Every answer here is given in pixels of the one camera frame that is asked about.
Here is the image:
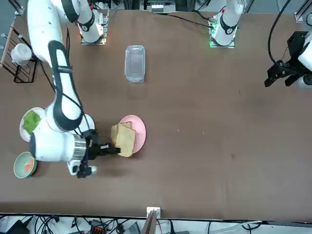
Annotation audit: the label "clear plastic container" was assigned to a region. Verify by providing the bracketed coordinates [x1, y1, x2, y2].
[124, 45, 147, 84]

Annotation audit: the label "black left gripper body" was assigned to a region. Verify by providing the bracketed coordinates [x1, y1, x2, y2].
[287, 31, 308, 61]

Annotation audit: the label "large black box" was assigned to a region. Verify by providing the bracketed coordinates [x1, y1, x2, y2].
[4, 219, 30, 234]

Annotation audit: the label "green lettuce leaf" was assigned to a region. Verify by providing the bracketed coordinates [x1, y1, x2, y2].
[22, 110, 41, 135]

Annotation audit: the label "white cup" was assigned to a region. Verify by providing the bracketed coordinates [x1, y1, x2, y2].
[11, 43, 33, 66]

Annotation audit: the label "orange carrot slices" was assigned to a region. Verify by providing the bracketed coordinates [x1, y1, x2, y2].
[24, 158, 35, 173]

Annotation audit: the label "salmon pink plate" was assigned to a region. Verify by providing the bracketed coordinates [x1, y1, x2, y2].
[118, 114, 147, 154]

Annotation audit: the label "brown bread slice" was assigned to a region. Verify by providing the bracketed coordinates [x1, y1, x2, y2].
[114, 124, 137, 158]
[111, 122, 134, 147]

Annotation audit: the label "thick black cable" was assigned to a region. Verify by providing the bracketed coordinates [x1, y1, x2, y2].
[267, 0, 294, 65]

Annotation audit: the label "black table cable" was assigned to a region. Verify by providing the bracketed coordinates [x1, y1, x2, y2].
[167, 11, 213, 26]

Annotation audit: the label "white table edge bracket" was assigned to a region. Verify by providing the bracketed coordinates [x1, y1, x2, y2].
[146, 206, 161, 219]

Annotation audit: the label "pale green bowl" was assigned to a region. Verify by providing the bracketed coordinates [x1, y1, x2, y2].
[13, 151, 38, 178]

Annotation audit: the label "pale pink plate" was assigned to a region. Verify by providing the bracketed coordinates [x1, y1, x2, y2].
[19, 107, 48, 142]

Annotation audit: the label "wooden board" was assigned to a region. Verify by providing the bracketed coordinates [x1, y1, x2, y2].
[141, 210, 158, 234]

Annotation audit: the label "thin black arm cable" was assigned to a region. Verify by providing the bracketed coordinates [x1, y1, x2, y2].
[39, 23, 98, 137]

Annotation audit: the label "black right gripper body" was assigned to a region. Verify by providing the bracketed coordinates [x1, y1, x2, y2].
[85, 143, 104, 160]

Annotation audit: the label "black gripper side box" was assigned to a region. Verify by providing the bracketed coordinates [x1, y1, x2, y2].
[83, 130, 100, 146]

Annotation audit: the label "black wire cup rack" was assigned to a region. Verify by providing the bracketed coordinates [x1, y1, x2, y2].
[0, 24, 41, 84]

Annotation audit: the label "black orange power strip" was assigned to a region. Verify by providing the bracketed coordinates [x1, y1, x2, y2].
[89, 219, 108, 234]

